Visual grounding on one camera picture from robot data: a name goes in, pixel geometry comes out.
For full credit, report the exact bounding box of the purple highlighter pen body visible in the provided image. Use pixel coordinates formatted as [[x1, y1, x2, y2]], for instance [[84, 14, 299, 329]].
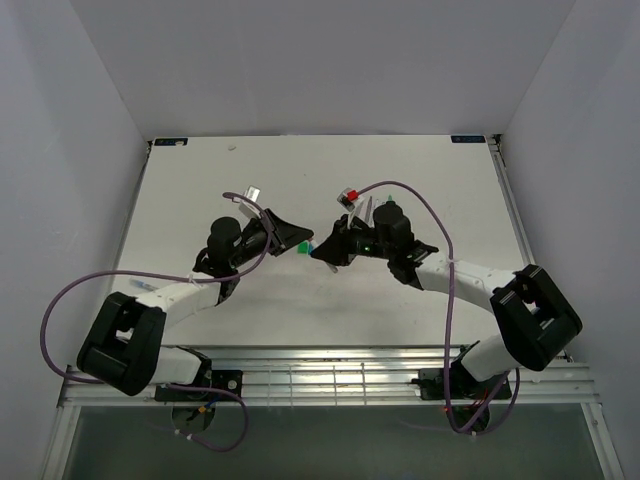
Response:
[[364, 197, 373, 224]]

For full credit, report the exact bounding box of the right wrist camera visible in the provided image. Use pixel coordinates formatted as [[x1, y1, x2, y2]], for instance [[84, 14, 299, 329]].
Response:
[[337, 188, 371, 228]]

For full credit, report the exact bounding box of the aluminium rail frame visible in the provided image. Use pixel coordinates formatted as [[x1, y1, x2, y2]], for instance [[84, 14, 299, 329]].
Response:
[[44, 135, 624, 479]]

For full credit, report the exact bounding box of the green highlighter cap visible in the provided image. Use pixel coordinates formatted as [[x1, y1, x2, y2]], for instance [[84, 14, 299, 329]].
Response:
[[297, 242, 309, 255]]

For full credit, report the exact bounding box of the blue label sticker left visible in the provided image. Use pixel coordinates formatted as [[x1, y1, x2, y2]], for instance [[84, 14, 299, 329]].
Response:
[[153, 137, 189, 147]]

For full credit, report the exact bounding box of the orange capped white marker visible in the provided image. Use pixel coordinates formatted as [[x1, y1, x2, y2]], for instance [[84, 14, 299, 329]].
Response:
[[308, 241, 338, 274]]

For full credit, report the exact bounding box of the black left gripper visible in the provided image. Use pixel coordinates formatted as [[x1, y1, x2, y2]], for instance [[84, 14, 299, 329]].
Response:
[[229, 207, 312, 268]]

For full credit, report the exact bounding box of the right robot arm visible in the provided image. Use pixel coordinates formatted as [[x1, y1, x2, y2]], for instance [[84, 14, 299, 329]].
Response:
[[311, 201, 583, 399]]

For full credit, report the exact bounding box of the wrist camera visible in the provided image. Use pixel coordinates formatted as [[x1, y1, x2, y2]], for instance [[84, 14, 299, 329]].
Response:
[[337, 188, 371, 228], [238, 185, 261, 219]]

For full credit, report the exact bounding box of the blue label sticker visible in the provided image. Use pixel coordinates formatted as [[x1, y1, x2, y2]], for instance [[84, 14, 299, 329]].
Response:
[[450, 135, 486, 144], [153, 137, 189, 147]]

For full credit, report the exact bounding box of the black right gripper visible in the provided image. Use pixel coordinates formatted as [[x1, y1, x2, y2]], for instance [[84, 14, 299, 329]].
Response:
[[311, 215, 393, 268]]

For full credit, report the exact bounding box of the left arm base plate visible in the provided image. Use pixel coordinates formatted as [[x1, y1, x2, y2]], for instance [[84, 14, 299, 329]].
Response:
[[154, 369, 243, 404]]

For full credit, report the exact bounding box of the blue label sticker right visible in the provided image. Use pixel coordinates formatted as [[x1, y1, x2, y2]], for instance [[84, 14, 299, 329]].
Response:
[[450, 135, 486, 144]]

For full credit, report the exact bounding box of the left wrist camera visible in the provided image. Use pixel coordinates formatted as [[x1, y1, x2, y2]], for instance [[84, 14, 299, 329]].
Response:
[[238, 185, 261, 219]]

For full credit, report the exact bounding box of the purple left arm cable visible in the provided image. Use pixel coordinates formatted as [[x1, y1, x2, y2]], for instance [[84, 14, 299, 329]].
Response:
[[40, 191, 274, 454]]

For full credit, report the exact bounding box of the blue ballpoint pen upper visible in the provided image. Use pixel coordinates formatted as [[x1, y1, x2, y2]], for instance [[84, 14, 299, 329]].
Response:
[[129, 278, 157, 292]]

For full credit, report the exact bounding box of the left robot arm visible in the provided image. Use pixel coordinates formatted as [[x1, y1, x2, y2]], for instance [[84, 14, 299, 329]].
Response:
[[77, 209, 314, 400]]

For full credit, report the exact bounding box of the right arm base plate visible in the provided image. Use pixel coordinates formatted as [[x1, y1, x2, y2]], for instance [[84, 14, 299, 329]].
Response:
[[410, 368, 512, 400]]

